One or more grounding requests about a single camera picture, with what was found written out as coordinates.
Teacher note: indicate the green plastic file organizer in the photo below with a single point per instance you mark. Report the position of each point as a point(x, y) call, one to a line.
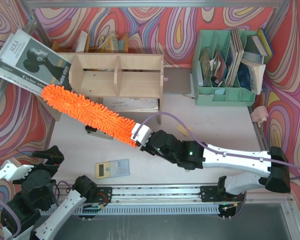
point(215, 64)

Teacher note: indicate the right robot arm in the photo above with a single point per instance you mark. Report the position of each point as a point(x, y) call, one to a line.
point(264, 169)

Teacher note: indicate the pink piggy figure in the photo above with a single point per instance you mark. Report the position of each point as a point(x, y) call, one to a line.
point(259, 115)

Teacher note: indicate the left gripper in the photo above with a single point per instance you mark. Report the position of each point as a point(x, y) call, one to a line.
point(45, 169)

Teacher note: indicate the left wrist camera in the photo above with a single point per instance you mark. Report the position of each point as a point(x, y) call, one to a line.
point(12, 170)

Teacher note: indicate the grey laptop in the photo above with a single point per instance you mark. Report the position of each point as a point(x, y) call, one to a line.
point(176, 80)

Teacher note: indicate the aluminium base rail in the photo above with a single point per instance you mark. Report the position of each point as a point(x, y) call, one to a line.
point(184, 194)

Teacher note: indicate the yellow blue calculator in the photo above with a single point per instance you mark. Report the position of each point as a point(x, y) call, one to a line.
point(112, 169)

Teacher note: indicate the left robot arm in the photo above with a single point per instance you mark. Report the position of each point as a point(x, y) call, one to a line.
point(20, 214)

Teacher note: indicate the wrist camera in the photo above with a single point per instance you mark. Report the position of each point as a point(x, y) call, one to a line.
point(12, 170)
point(141, 134)

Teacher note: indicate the spiral notebook under shelf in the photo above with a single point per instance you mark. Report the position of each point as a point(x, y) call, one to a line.
point(139, 105)

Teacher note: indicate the yellow sticky note pad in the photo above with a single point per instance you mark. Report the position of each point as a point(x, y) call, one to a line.
point(183, 130)

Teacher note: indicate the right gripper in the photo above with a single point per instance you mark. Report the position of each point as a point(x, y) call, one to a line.
point(145, 145)

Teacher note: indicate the Twins story magazine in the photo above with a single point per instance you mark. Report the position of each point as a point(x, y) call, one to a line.
point(29, 64)

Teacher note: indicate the white black stapler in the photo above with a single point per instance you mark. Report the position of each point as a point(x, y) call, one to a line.
point(97, 133)

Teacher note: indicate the wooden bookshelf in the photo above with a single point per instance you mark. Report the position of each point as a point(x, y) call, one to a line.
point(116, 75)

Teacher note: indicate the blue yellow book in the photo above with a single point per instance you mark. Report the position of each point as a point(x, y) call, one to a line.
point(260, 44)

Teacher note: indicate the open book in organizer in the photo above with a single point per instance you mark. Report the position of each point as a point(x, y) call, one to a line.
point(251, 74)

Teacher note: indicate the orange chenille duster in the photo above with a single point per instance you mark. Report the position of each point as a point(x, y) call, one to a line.
point(89, 113)

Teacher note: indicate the pencil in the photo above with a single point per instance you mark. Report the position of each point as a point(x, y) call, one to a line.
point(188, 96)

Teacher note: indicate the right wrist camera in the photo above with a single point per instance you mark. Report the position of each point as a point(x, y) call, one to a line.
point(141, 134)

